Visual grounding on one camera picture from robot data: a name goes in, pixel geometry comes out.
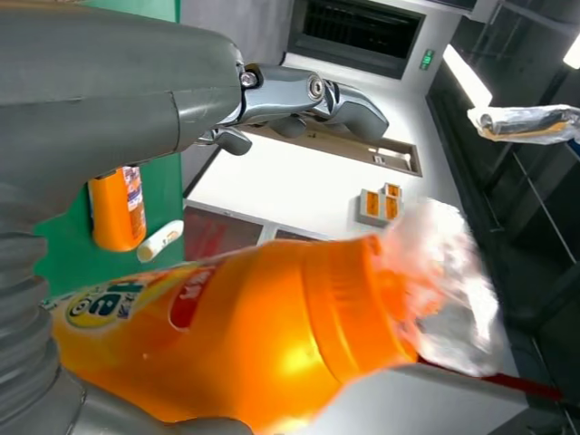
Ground orange bottle with plastic-wrapped cap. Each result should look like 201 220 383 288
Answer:
51 197 505 435
87 165 148 253

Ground small white bottle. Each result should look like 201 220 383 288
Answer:
136 219 186 265

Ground green mat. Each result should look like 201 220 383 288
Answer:
33 0 186 303

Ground red panelled white cabinet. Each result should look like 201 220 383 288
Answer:
183 199 334 264

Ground black ceiling air vent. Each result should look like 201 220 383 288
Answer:
287 0 427 81

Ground long ceiling light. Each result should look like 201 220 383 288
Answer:
442 43 493 110

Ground plastic-wrapped bundle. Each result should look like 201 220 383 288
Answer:
466 104 580 146

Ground grey and orange wall boxes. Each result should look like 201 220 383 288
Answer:
355 182 405 228

